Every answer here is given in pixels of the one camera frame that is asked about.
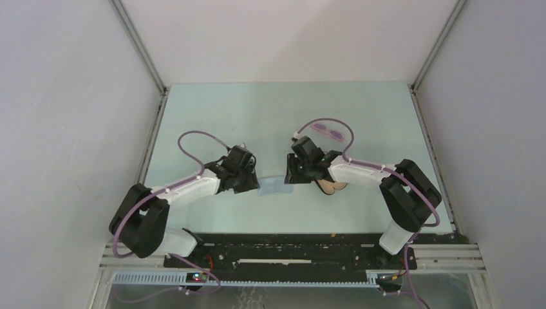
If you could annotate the left aluminium frame post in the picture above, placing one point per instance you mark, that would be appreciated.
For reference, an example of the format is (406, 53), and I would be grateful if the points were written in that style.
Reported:
(131, 31)

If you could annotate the pink sunglasses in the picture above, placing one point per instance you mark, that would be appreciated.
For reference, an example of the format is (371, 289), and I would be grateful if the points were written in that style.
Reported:
(328, 132)

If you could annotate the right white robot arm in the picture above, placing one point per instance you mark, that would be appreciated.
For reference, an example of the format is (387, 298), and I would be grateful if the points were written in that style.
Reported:
(408, 193)

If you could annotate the light blue cleaning cloth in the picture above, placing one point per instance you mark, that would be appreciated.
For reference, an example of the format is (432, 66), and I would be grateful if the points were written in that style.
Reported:
(274, 185)

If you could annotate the right aluminium frame post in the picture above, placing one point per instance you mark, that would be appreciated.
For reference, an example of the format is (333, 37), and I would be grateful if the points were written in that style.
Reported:
(449, 24)

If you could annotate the black glasses case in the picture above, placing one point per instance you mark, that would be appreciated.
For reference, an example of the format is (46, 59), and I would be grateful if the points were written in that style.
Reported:
(329, 188)

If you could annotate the aluminium frame post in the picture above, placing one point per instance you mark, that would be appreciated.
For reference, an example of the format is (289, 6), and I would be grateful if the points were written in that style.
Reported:
(449, 24)
(131, 31)

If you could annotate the white cable duct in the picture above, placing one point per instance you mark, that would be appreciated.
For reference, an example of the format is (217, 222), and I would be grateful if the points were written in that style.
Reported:
(183, 279)

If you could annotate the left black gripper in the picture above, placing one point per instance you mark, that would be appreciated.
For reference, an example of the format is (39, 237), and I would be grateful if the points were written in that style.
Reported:
(252, 183)

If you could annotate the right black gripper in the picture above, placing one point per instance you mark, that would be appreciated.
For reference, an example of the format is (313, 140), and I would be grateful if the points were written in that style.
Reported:
(293, 175)

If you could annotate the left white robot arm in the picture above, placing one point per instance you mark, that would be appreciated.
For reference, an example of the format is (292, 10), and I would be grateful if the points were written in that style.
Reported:
(140, 223)

